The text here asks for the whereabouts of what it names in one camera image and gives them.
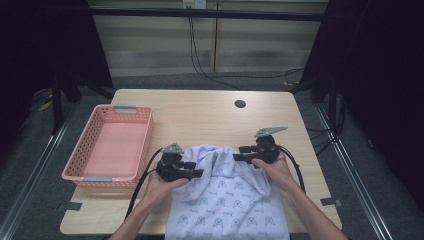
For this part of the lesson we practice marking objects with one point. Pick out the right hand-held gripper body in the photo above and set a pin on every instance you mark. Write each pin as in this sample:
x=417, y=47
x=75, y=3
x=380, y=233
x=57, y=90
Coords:
x=266, y=148

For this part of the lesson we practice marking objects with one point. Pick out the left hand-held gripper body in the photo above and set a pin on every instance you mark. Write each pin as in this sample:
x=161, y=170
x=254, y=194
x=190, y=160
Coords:
x=168, y=166

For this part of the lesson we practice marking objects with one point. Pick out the white printed blanket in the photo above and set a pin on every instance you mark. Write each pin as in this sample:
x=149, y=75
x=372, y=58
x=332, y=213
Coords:
x=226, y=206

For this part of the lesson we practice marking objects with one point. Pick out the pink perforated plastic basket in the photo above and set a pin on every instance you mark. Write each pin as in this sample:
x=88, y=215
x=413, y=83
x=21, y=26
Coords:
x=113, y=150

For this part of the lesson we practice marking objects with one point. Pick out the person's left hand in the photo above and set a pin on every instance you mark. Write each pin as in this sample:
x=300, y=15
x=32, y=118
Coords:
x=160, y=190

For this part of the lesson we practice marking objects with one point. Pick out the person's right hand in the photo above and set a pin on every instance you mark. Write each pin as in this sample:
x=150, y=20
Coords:
x=276, y=173

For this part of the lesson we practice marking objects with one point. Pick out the grey tape piece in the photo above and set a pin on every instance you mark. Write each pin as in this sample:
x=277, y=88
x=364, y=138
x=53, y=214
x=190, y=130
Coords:
x=331, y=202
x=70, y=206

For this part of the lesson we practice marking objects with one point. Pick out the black metal stand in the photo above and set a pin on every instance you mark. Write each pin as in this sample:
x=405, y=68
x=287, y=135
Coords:
x=57, y=106

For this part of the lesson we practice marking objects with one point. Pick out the yellow floor item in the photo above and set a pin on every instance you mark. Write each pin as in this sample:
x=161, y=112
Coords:
x=45, y=106

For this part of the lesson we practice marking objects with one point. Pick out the black horizontal bar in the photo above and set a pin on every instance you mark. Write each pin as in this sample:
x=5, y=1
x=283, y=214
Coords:
x=206, y=14

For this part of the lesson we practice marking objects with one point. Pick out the metal floor rail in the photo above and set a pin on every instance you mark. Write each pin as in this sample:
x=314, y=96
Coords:
x=353, y=173
x=33, y=180

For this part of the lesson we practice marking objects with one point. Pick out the white wall power outlet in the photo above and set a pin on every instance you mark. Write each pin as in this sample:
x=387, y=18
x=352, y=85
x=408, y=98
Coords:
x=194, y=4

